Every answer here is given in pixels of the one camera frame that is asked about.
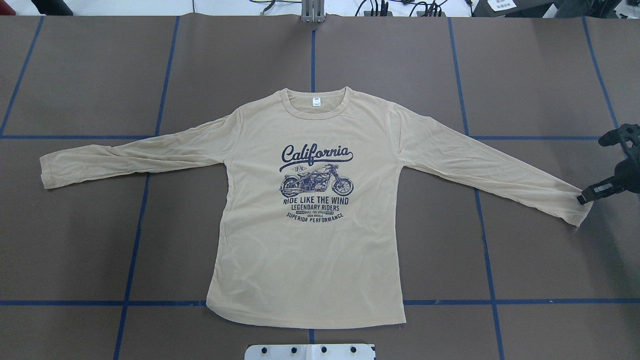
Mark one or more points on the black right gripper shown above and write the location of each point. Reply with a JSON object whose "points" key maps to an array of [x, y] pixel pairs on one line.
{"points": [[629, 176]]}

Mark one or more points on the beige long-sleeve printed shirt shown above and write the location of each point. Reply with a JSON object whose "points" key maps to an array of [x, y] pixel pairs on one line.
{"points": [[307, 238]]}

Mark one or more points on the black device with label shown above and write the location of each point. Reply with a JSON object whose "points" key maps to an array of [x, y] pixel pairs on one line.
{"points": [[537, 8]]}

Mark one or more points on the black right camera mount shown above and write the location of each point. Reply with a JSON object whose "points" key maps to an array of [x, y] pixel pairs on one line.
{"points": [[627, 136]]}

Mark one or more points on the grey aluminium frame post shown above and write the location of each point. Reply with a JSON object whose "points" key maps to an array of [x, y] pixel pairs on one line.
{"points": [[313, 11]]}

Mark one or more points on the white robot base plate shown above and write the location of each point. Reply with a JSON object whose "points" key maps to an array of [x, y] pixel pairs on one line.
{"points": [[329, 351]]}

